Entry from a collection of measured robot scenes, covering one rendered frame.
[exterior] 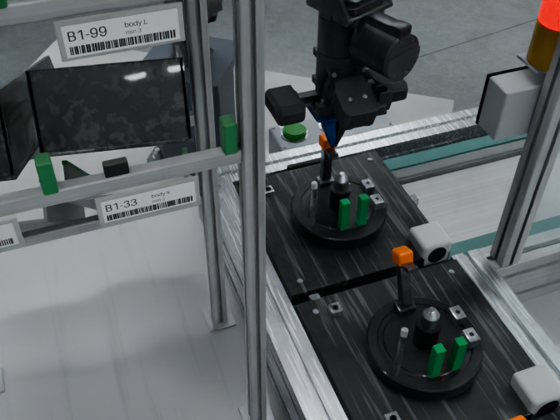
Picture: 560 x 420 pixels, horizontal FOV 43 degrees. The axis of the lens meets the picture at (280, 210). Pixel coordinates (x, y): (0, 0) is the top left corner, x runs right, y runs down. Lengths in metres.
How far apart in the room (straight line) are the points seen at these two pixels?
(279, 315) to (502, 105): 0.38
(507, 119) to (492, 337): 0.27
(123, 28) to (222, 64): 0.69
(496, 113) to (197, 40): 0.36
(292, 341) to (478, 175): 0.49
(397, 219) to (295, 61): 2.23
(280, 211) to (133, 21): 0.58
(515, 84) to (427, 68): 2.39
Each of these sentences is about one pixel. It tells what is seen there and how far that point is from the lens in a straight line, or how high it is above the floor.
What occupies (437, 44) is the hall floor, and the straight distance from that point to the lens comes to 3.44.
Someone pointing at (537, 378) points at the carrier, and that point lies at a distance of 0.89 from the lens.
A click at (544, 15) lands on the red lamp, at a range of 0.84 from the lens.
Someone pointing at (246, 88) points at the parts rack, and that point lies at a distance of 0.57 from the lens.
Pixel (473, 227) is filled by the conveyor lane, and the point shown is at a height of 0.92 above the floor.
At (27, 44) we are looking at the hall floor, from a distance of 3.52.
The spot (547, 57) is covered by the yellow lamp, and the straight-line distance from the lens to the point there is 0.85.
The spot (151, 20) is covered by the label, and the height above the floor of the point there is 1.45.
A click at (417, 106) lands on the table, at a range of 1.47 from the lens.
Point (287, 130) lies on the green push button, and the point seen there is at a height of 0.97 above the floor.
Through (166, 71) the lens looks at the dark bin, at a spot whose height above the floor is 1.36.
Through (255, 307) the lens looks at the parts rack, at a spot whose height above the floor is 1.10.
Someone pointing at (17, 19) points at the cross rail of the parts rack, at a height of 1.46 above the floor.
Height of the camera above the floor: 1.69
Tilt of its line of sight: 44 degrees down
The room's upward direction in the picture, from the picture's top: 1 degrees clockwise
